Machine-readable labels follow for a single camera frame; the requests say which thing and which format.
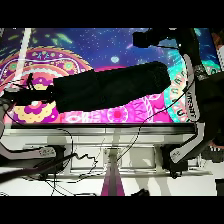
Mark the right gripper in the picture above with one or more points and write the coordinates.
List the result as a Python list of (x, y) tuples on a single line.
[(145, 40)]

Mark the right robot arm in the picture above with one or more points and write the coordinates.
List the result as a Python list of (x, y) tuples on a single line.
[(193, 100)]

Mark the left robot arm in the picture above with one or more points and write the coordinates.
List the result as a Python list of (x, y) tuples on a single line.
[(46, 153)]

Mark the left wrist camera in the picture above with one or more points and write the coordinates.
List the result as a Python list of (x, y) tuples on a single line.
[(30, 80)]

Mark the silver frame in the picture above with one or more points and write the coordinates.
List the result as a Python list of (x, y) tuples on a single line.
[(113, 180)]

